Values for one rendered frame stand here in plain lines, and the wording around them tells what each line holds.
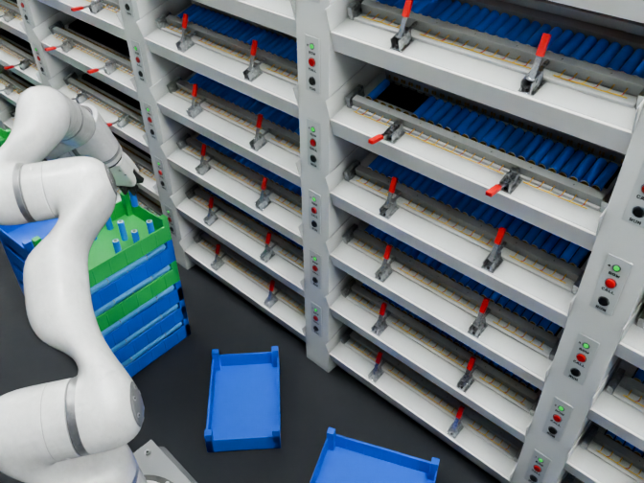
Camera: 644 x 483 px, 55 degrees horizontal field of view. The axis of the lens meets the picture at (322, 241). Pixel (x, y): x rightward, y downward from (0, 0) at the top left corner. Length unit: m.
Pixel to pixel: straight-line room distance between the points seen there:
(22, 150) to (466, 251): 0.87
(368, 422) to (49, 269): 1.08
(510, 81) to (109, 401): 0.81
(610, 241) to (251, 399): 1.15
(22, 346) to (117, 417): 1.27
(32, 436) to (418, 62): 0.88
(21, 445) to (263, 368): 1.06
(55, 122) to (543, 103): 0.83
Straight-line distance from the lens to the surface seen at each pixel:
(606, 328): 1.24
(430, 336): 1.63
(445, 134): 1.27
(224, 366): 1.99
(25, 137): 1.18
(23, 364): 2.18
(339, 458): 1.78
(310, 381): 1.93
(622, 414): 1.39
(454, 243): 1.35
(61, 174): 1.13
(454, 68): 1.16
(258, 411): 1.87
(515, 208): 1.19
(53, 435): 1.02
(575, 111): 1.07
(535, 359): 1.42
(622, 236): 1.12
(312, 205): 1.55
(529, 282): 1.29
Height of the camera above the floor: 1.52
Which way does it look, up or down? 39 degrees down
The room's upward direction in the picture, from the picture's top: straight up
